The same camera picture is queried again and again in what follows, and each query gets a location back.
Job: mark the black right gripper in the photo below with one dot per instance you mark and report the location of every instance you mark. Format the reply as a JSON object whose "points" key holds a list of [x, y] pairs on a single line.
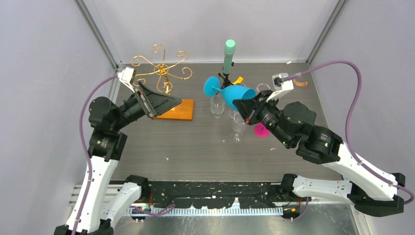
{"points": [[246, 107]]}

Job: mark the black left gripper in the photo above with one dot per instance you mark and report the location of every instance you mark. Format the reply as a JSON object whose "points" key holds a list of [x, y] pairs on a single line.
{"points": [[153, 103]]}

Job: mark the clear stemmed wine glass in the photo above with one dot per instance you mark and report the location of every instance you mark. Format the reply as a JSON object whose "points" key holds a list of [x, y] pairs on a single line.
{"points": [[262, 87]]}

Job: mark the clear tall flute glass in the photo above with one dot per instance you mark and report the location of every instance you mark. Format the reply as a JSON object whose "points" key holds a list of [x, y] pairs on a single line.
{"points": [[232, 113]]}

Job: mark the pink wine glass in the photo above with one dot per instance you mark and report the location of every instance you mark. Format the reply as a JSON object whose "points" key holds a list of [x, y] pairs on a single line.
{"points": [[261, 131]]}

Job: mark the clear patterned tumbler glass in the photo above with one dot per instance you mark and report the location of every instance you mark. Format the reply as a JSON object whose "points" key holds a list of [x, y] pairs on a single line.
{"points": [[217, 106]]}

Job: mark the blue wine glass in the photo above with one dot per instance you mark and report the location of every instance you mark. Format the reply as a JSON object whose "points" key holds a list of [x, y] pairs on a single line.
{"points": [[229, 93]]}

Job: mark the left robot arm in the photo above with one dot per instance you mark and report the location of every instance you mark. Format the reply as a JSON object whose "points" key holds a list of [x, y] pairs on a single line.
{"points": [[91, 215]]}

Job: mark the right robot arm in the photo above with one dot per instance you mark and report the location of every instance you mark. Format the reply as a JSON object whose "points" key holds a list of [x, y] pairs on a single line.
{"points": [[370, 190]]}

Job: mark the orange wooden rack base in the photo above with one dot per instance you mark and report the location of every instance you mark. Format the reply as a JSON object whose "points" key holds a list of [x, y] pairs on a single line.
{"points": [[182, 112]]}

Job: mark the yellow curved block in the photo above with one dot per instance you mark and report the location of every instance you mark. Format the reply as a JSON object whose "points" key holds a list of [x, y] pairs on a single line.
{"points": [[239, 80]]}

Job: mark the black tripod mic stand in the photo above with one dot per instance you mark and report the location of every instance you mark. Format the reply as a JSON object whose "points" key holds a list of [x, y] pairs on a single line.
{"points": [[226, 81]]}

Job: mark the brown curved wooden block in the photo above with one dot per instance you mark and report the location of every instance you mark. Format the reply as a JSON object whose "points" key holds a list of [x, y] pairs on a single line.
{"points": [[300, 83]]}

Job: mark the mint green microphone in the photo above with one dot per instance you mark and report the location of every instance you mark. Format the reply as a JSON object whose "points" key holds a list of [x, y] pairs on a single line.
{"points": [[229, 50]]}

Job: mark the gold wire glass rack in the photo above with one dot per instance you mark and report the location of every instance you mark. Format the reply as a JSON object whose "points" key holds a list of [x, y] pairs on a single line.
{"points": [[161, 70]]}

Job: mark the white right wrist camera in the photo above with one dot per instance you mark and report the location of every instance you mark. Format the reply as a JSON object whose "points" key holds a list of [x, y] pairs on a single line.
{"points": [[281, 88]]}

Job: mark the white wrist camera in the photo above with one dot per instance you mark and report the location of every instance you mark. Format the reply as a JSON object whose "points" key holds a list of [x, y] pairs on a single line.
{"points": [[126, 77], [281, 88]]}

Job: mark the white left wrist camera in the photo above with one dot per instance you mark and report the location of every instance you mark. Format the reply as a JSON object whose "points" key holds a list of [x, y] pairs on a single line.
{"points": [[126, 77]]}

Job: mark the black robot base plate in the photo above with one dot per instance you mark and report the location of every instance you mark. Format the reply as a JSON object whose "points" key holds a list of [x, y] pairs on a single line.
{"points": [[217, 195]]}

